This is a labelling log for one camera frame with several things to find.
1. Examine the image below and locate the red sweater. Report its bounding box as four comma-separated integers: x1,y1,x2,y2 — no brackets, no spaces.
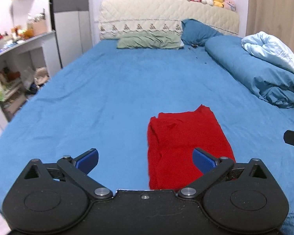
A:
147,105,235,190

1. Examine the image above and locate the blue folded duvet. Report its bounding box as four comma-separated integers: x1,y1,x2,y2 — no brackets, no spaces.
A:
204,35,294,108

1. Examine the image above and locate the light blue blanket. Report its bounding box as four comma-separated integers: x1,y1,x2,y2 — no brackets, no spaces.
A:
241,31,294,74

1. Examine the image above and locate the blue bed sheet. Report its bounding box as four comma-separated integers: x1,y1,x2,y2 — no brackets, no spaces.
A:
0,39,294,235

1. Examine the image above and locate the white desk shelf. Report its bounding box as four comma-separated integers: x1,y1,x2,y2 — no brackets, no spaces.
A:
0,31,61,135

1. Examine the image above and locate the beige curtain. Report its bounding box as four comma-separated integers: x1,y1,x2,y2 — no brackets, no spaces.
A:
246,0,294,52

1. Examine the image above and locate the dark blue pillow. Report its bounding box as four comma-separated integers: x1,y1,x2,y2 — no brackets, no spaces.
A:
181,19,222,47

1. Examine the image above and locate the light pink plush toy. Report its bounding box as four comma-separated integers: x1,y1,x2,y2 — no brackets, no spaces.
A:
223,0,236,12

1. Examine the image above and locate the brown basket on desk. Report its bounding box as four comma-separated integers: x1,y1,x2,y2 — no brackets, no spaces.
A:
27,13,48,36

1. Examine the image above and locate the green pillow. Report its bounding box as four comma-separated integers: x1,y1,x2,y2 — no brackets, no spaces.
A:
117,32,184,49

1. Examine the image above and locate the white grey wardrobe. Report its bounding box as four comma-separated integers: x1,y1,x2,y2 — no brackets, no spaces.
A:
49,0,93,68

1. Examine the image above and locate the beige quilted headboard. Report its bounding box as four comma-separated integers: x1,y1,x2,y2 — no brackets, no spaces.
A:
98,0,240,40

